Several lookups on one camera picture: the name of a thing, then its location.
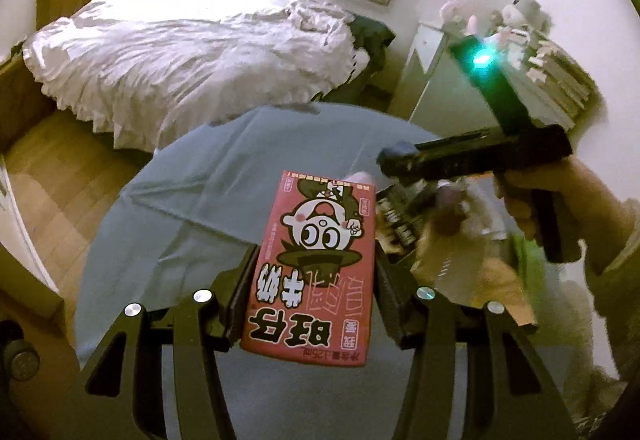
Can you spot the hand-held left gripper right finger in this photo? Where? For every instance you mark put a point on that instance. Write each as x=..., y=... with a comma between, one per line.
x=391, y=292

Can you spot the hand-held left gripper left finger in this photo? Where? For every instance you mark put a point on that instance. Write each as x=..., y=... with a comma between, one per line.
x=239, y=292

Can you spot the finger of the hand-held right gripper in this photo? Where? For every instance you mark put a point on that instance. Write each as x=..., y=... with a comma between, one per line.
x=405, y=163

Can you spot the red cartoon milk carton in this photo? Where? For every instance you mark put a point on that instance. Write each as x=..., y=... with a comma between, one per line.
x=315, y=265

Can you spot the green snack packet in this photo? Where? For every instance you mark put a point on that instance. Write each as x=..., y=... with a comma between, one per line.
x=531, y=265

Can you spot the person's right forearm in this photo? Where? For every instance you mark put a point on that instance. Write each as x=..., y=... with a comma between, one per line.
x=615, y=295

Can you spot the person's right hand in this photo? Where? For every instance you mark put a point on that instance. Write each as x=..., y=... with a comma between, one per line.
x=570, y=205

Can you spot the black snack packet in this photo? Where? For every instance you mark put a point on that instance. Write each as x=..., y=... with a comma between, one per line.
x=402, y=220

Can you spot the crumpled clear plastic bag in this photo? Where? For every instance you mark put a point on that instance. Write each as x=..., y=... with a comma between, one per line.
x=465, y=270

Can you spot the white cabinet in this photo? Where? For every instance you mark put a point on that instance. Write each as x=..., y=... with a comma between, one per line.
x=422, y=70

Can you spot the stack of books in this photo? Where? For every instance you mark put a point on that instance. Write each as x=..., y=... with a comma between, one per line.
x=560, y=70

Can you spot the blue tablecloth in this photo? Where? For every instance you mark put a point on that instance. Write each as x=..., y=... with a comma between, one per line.
x=200, y=200

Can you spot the dark green cloth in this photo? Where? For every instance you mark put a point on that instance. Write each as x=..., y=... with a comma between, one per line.
x=372, y=40

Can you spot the grey plush toy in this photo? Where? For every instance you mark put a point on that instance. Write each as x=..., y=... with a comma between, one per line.
x=522, y=10

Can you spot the pink plush toy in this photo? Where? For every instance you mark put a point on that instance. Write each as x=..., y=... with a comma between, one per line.
x=455, y=15

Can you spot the white ruffled bedding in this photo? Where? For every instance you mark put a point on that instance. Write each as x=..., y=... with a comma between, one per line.
x=175, y=55

